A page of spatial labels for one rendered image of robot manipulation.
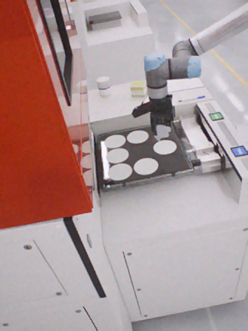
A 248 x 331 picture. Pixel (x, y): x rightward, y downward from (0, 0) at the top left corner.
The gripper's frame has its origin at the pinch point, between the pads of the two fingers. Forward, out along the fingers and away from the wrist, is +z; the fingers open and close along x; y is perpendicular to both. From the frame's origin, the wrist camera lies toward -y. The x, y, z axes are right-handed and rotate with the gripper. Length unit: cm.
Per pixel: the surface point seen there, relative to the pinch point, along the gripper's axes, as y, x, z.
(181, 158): 9.5, 0.0, 9.4
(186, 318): 17, -30, 99
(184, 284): 17, -30, 59
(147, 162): -3.4, -5.3, 9.3
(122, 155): -15.8, -2.5, 9.4
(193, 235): 20.1, -28.1, 22.0
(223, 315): 36, -23, 99
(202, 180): 19.2, -3.3, 17.3
